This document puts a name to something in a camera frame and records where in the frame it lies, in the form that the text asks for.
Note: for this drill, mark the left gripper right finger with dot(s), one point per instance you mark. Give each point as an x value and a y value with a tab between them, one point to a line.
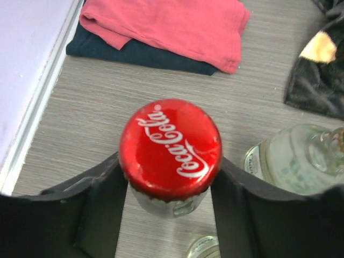
256	219

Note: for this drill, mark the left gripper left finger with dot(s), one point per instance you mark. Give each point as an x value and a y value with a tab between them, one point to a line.
80	217

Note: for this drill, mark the cola glass bottle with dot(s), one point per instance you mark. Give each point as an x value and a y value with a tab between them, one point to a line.
170	151

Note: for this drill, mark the clear glass bottle near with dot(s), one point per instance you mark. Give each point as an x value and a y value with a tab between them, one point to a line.
204	247

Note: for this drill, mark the clear glass bottle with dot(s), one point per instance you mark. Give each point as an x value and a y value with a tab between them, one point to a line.
204	247
305	159

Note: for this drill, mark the clear glass bottle far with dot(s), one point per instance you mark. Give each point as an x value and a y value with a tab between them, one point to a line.
305	159

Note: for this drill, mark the black floral blanket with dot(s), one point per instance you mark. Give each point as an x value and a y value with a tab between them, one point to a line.
316	80

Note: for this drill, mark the dark navy folded cloth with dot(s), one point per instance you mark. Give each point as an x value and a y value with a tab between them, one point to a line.
88	45

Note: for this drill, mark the red folded cloth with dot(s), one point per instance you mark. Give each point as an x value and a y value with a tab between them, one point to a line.
208	31

